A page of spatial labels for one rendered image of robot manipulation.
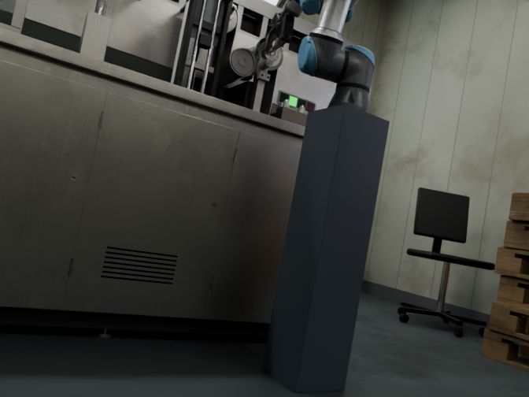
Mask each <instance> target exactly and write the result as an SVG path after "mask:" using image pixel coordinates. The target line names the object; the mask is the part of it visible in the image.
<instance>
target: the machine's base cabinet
mask: <svg viewBox="0 0 529 397"><path fill-rule="evenodd" d="M302 142H303V138H300V137H297V136H294V135H290V134H287V133H284V132H280V131H277V130H275V129H271V128H267V127H265V126H261V125H259V124H255V123H252V122H249V121H244V120H242V119H238V118H236V117H232V116H229V115H226V114H223V113H219V112H217V111H213V110H210V109H206V108H203V107H200V106H196V105H194V104H190V103H188V102H184V101H180V100H178V99H175V98H171V97H168V96H165V95H161V94H158V93H155V92H152V91H148V90H145V89H142V88H140V87H135V86H132V85H130V84H127V83H122V82H120V81H117V80H112V79H110V78H107V77H104V76H99V75H97V74H94V73H92V72H87V71H84V70H82V69H77V68H74V67H72V66H69V65H64V64H62V63H59V62H56V61H51V60H49V59H46V58H41V57H39V56H36V55H34V54H29V53H26V52H23V51H20V50H16V49H13V48H11V47H7V46H3V45H1V44H0V325H33V326H50V327H68V328H102V329H103V330H98V331H96V333H95V335H96V336H97V337H100V338H105V339H108V338H112V337H113V334H114V333H113V332H112V331H109V330H108V329H119V330H136V331H154V332H188V333H205V334H222V335H240V336H268V330H269V325H270V320H271V316H272V308H273V303H274V298H275V294H276V286H277V281H278V277H279V269H280V264H281V260H282V255H283V247H284V242H285V238H286V233H287V225H288V221H289V216H290V208H291V203H292V198H293V193H294V185H295V181H296V176H297V172H298V164H299V159H300V154H301V146H302Z"/></svg>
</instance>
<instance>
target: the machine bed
mask: <svg viewBox="0 0 529 397"><path fill-rule="evenodd" d="M0 44H1V45H3V46H7V47H11V48H13V49H16V50H20V51H23V52H26V53H29V54H34V55H36V56H39V57H41V58H46V59H49V60H51V61H56V62H59V63H62V64H64V65H69V66H72V67H74V68H77V69H82V70H84V71H87V72H92V73H94V74H97V75H99V76H104V77H107V78H110V79H112V80H117V81H120V82H122V83H127V84H130V85H132V86H135V87H140V88H142V89H145V90H148V91H152V92H155V93H158V94H161V95H165V96H168V97H171V98H175V99H178V100H180V101H184V102H188V103H190V104H194V105H196V106H200V107H203V108H206V109H210V110H213V111H217V112H219V113H223V114H226V115H229V116H232V117H236V118H238V119H242V120H244V121H249V122H252V123H255V124H259V125H261V126H265V127H267V128H271V129H275V130H277V131H280V132H284V133H287V134H290V135H294V136H297V137H300V138H303V137H304V133H305V127H303V126H301V125H298V124H294V123H291V122H289V121H285V120H282V119H279V118H277V117H272V116H269V115H267V114H264V113H260V112H257V111H255V110H252V109H248V108H246V107H243V106H239V105H236V104H233V103H230V102H226V101H224V100H221V99H218V98H214V97H212V96H209V95H205V94H202V93H200V92H197V91H192V90H190V89H187V88H185V87H181V86H178V85H175V84H173V83H169V82H166V81H163V80H159V79H156V78H153V77H151V76H147V75H144V74H142V73H139V72H135V71H132V70H130V69H126V68H123V67H120V66H117V65H113V64H110V63H108V62H105V61H101V60H98V59H96V58H92V57H89V56H87V55H84V54H79V53H77V52H74V51H71V50H67V49H65V48H62V47H59V46H55V45H53V44H50V43H46V42H43V41H40V40H37V39H33V38H31V37H28V36H26V35H22V34H19V33H16V32H12V31H10V30H7V29H4V28H0Z"/></svg>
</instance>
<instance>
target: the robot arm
mask: <svg viewBox="0 0 529 397"><path fill-rule="evenodd" d="M358 1H359V0H288V2H287V3H286V6H285V7H284V8H285V9H284V11H283V12H281V13H276V14H275V16H274V17H273V18H272V20H271V26H272V28H271V30H270V31H269V33H268V35H267V42H266V51H268V50H270V46H271V45H272V43H273V42H274V41H275V45H274V47H273V48H272V51H271V52H273V51H275V50H278V49H279V48H280V47H281V46H283V45H284V44H285V43H290V42H291V40H292V35H293V29H294V17H299V16H300V14H301V13H302V12H304V13H305V14H307V15H314V14H319V15H320V17H319V20H318V22H317V26H316V28H315V29H314V30H312V31H311V32H310V33H309V36H306V37H304V39H303V40H302V41H301V45H300V47H299V51H298V67H299V69H300V71H301V72H303V73H305V74H307V75H310V76H314V77H317V78H320V79H323V80H327V81H331V82H333V83H337V84H336V88H335V93H334V95H333V97H332V99H331V101H330V103H329V105H328V108H330V107H334V106H341V105H348V106H352V107H354V108H356V109H359V110H362V111H364V112H366V113H370V114H371V110H370V103H369V92H370V88H371V83H372V74H373V71H374V68H375V66H374V64H375V57H374V55H373V53H372V52H371V51H370V50H368V49H366V48H364V47H362V46H358V45H356V46H354V45H348V46H345V47H344V48H342V44H343V42H344V41H343V39H342V37H341V34H342V29H343V26H344V23H348V22H349V21H350V20H351V17H352V16H353V12H354V5H355V4H356V3H357V2H358ZM278 14H279V15H278ZM276 35H280V37H279V38H278V37H277V38H276ZM271 52H269V53H271Z"/></svg>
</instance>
